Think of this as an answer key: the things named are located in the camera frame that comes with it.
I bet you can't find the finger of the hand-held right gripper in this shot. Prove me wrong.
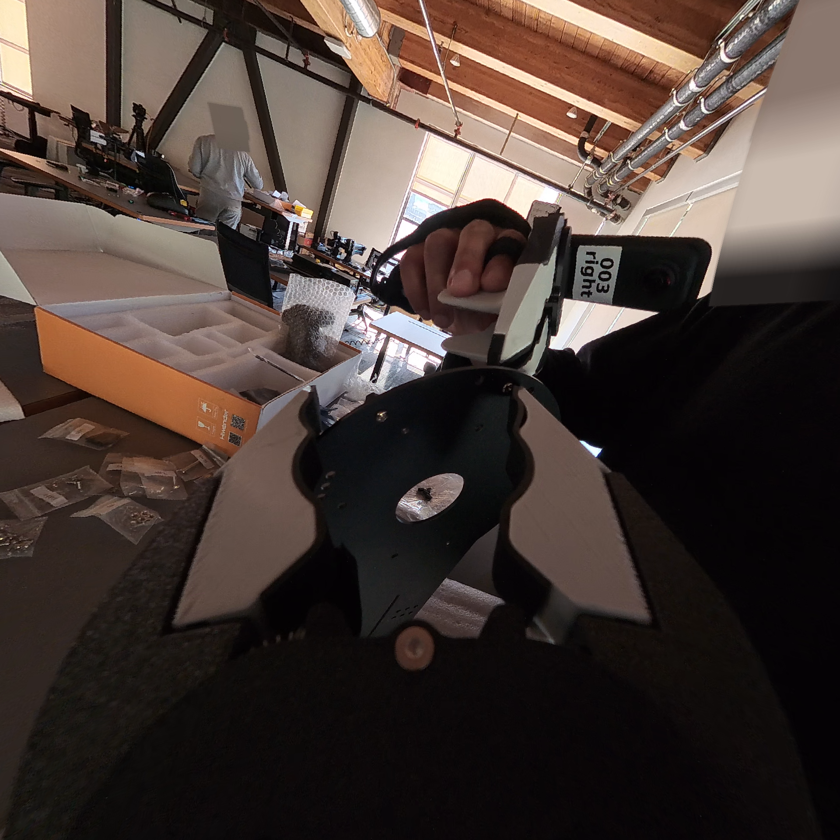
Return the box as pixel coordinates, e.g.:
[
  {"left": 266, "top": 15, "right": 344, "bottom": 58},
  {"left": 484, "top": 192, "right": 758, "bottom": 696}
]
[{"left": 493, "top": 226, "right": 568, "bottom": 365}]

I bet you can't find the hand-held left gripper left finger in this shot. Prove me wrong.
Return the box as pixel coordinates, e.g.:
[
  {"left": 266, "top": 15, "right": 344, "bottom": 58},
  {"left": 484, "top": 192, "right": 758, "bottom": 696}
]
[{"left": 171, "top": 387, "right": 332, "bottom": 627}]

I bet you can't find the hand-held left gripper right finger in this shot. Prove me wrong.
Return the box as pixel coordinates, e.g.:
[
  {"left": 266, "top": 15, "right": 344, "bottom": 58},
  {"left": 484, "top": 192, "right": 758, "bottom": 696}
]
[{"left": 495, "top": 387, "right": 654, "bottom": 644}]

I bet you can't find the black metal base plate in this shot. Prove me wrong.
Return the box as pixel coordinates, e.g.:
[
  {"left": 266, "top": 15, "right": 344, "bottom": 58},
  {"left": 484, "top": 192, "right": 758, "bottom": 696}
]
[{"left": 311, "top": 364, "right": 562, "bottom": 641}]

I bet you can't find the long wooden desk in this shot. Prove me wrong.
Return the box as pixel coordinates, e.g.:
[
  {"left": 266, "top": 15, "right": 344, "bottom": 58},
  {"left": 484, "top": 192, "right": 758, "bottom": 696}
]
[{"left": 0, "top": 147, "right": 217, "bottom": 234}]

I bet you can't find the person's right hand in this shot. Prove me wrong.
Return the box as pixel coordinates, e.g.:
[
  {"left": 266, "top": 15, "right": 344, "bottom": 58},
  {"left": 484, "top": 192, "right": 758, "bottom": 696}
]
[{"left": 399, "top": 220, "right": 529, "bottom": 329}]

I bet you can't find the white table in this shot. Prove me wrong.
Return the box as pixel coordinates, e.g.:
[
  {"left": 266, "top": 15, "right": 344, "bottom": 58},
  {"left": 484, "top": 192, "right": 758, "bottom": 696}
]
[{"left": 369, "top": 311, "right": 454, "bottom": 383}]

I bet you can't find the white foam sheet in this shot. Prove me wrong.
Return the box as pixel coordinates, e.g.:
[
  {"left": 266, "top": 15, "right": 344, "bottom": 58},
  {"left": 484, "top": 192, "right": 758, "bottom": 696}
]
[{"left": 394, "top": 472, "right": 509, "bottom": 634}]

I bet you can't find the person's black top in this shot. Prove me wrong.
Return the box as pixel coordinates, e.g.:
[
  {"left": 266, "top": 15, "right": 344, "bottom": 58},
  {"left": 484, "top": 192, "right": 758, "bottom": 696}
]
[{"left": 538, "top": 289, "right": 840, "bottom": 840}]

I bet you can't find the ceiling pipe bundle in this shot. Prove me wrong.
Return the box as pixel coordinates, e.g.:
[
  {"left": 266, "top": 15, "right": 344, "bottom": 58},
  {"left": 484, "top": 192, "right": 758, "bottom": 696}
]
[{"left": 567, "top": 0, "right": 802, "bottom": 221}]

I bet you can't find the orange white cardboard box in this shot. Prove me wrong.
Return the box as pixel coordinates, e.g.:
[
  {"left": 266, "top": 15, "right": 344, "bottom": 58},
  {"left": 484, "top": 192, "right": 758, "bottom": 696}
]
[{"left": 0, "top": 190, "right": 363, "bottom": 457}]

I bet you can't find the pile of small hardware bags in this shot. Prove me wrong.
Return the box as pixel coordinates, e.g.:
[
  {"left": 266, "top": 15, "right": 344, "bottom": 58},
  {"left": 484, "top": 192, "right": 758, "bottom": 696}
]
[{"left": 0, "top": 416, "right": 231, "bottom": 560}]

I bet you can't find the bubble wrap bundle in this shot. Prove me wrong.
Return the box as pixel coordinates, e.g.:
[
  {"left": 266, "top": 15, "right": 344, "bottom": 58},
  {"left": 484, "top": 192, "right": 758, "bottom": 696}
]
[{"left": 281, "top": 274, "right": 358, "bottom": 368}]

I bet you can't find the paned window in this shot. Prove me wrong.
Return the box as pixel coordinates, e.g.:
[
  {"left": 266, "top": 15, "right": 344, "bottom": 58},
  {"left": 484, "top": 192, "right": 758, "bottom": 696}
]
[{"left": 0, "top": 0, "right": 34, "bottom": 99}]

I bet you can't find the silver air duct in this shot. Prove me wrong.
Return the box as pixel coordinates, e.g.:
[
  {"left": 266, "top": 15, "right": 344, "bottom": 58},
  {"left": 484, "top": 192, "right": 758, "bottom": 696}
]
[{"left": 338, "top": 0, "right": 383, "bottom": 39}]

